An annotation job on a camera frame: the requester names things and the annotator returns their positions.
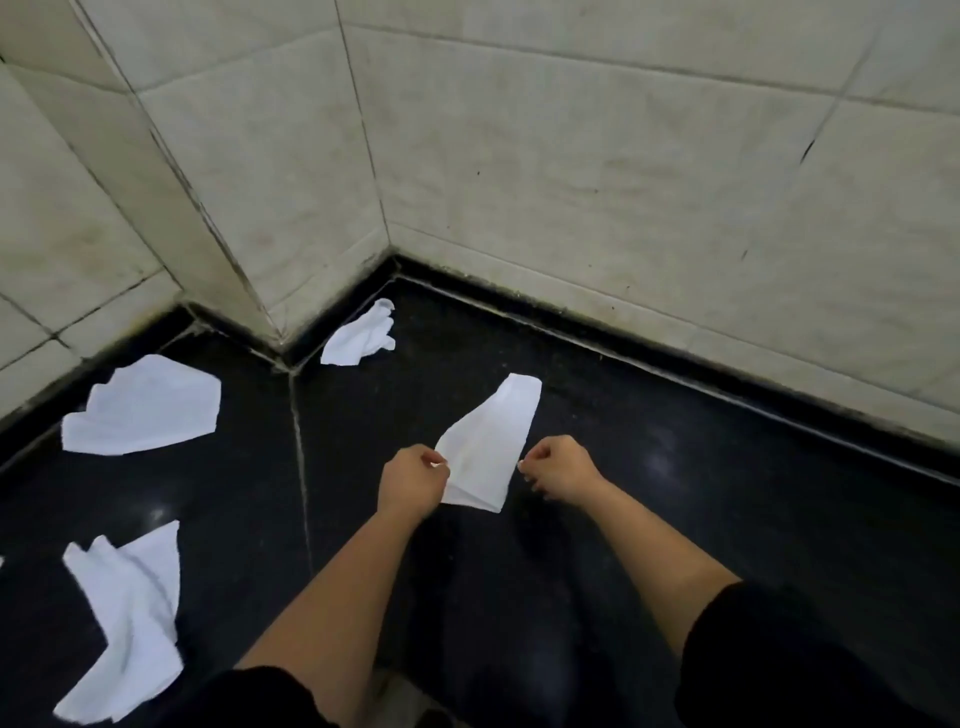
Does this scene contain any person's left hand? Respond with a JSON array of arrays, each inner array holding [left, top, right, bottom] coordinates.
[[376, 443, 451, 523]]

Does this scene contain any person's right hand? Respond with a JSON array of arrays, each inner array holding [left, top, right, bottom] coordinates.
[[517, 434, 607, 505]]

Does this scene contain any white terry cloth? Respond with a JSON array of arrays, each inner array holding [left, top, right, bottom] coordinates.
[[433, 372, 544, 515]]

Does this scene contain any group of white cloths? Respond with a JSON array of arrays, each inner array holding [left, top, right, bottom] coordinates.
[[0, 297, 397, 727]]

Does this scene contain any person's right forearm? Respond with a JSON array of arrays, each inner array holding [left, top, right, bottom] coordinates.
[[584, 476, 744, 658]]

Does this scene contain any person's left forearm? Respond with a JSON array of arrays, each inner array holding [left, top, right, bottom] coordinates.
[[236, 502, 421, 725]]

